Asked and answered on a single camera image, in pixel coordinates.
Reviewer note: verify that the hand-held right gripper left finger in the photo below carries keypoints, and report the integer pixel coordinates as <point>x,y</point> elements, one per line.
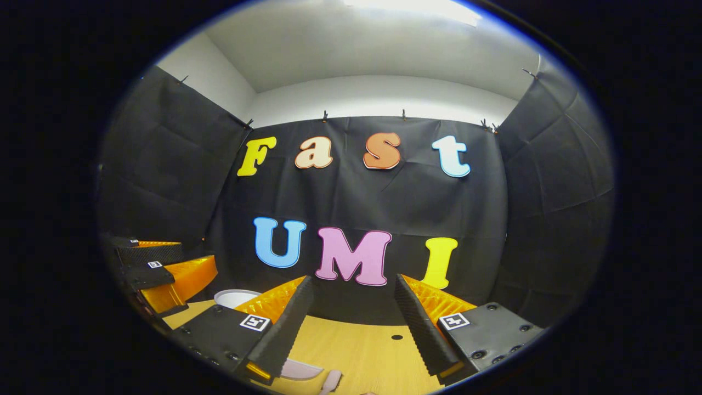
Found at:
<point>288,329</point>

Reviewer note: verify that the wooden desktop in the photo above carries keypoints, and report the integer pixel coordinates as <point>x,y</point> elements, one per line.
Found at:
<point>362,351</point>

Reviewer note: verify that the white garbage bin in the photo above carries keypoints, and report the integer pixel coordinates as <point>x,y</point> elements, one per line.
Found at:
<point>233,298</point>

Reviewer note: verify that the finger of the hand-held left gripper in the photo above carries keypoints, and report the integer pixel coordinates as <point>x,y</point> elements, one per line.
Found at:
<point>151,253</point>
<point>143,274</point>

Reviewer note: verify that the pink dustpan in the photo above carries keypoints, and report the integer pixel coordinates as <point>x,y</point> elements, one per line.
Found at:
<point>301,370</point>

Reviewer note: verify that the pink small broom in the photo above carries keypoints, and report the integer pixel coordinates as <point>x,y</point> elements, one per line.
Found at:
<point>330,381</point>

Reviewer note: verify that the ceiling light panel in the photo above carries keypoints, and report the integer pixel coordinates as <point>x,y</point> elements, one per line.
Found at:
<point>417,10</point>

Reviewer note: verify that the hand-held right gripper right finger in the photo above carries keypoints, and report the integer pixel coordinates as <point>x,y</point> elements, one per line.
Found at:
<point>419,329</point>

